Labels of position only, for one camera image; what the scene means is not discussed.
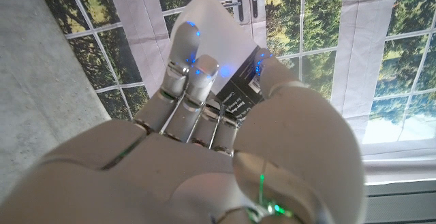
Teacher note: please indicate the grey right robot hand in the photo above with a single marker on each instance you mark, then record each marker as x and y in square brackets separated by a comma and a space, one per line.
[190, 169]

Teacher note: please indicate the white oil cruet black pump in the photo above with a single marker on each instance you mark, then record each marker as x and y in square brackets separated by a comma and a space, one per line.
[221, 30]

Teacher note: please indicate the printed window backdrop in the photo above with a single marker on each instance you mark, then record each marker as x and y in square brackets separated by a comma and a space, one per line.
[357, 47]

